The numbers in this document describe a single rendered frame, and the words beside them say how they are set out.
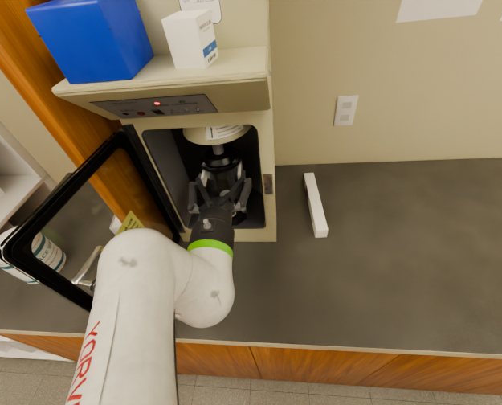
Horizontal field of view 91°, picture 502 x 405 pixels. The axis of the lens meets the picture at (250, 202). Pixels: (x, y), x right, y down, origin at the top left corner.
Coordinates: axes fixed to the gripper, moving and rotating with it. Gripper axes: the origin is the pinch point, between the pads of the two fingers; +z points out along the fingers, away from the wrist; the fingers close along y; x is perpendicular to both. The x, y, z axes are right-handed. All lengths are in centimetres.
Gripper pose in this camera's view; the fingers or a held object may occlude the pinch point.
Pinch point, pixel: (222, 170)
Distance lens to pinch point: 69.2
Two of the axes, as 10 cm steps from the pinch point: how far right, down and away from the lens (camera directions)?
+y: -9.9, 0.5, 0.9
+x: 1.0, 6.9, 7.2
